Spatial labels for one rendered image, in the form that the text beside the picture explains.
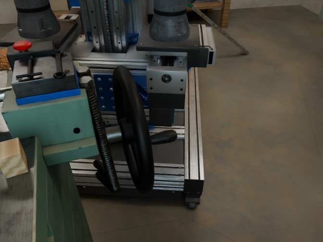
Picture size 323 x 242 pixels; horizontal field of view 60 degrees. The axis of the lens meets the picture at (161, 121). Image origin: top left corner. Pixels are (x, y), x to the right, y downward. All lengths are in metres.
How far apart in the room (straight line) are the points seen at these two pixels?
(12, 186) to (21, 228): 0.08
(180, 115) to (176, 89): 0.70
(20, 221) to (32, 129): 0.17
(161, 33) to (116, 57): 0.22
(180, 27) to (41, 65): 0.61
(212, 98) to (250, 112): 0.31
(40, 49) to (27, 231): 0.31
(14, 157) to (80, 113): 0.13
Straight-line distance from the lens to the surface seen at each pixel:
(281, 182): 1.70
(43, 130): 0.52
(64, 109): 0.50
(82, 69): 0.55
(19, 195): 0.45
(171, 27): 1.01
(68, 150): 0.53
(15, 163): 0.46
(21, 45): 0.55
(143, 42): 1.02
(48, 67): 0.51
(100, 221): 1.46
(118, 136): 0.62
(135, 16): 1.22
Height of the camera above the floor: 1.22
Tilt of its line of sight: 39 degrees down
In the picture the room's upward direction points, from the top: straight up
